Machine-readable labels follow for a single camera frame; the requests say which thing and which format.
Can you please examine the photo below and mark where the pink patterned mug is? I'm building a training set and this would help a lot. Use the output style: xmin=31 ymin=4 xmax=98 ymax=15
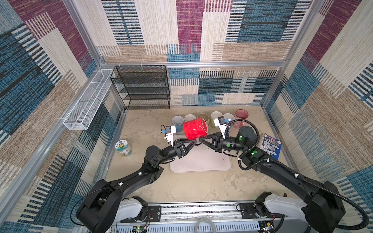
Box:
xmin=234 ymin=109 xmax=249 ymax=129

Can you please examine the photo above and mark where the white plastic tray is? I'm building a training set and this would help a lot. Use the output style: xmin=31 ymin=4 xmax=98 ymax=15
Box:
xmin=170 ymin=144 xmax=232 ymax=173

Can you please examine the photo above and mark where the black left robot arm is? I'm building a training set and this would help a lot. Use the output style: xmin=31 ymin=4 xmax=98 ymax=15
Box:
xmin=75 ymin=139 xmax=197 ymax=233

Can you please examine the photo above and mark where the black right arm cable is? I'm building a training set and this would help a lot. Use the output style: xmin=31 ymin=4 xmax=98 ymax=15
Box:
xmin=227 ymin=118 xmax=370 ymax=231

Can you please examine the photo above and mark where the small labelled jar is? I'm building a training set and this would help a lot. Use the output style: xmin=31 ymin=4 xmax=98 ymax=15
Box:
xmin=115 ymin=140 xmax=132 ymax=157

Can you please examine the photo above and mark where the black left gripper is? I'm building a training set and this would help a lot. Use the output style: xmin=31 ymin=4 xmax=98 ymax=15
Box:
xmin=156 ymin=140 xmax=196 ymax=168

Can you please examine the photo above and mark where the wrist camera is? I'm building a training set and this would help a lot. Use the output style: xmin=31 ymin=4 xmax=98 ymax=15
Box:
xmin=214 ymin=116 xmax=231 ymax=139
xmin=161 ymin=125 xmax=176 ymax=146

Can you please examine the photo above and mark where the white mug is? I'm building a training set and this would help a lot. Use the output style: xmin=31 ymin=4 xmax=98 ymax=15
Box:
xmin=184 ymin=114 xmax=197 ymax=122

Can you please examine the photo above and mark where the blue polka dot mug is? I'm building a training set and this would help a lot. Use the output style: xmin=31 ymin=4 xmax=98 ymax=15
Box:
xmin=172 ymin=116 xmax=184 ymax=133

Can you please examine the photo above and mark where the white wire mesh basket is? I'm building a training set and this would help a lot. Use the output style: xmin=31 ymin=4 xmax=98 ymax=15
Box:
xmin=63 ymin=70 xmax=113 ymax=131

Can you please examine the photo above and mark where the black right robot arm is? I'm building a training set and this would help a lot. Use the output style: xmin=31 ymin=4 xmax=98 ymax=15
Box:
xmin=200 ymin=126 xmax=345 ymax=233

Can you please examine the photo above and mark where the red mug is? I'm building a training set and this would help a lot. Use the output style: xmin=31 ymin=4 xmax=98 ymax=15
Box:
xmin=183 ymin=118 xmax=208 ymax=140

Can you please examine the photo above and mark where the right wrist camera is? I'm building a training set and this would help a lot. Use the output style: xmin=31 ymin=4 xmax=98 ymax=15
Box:
xmin=214 ymin=116 xmax=231 ymax=139

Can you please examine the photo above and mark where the green mug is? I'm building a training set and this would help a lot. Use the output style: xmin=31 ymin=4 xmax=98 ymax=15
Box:
xmin=210 ymin=111 xmax=223 ymax=128

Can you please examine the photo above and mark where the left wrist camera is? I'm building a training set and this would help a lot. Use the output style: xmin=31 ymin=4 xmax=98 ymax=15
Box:
xmin=161 ymin=125 xmax=176 ymax=146

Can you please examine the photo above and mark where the beige ceramic teapot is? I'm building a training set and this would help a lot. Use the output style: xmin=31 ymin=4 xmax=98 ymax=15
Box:
xmin=197 ymin=113 xmax=210 ymax=126

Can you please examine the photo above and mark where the black wire mesh shelf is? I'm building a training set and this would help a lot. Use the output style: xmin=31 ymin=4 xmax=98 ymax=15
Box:
xmin=111 ymin=66 xmax=171 ymax=110

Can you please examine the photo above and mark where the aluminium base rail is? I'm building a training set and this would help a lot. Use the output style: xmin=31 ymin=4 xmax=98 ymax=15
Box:
xmin=112 ymin=201 xmax=315 ymax=233

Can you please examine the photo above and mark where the purple mug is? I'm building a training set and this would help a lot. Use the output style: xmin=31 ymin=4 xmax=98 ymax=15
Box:
xmin=223 ymin=113 xmax=235 ymax=121

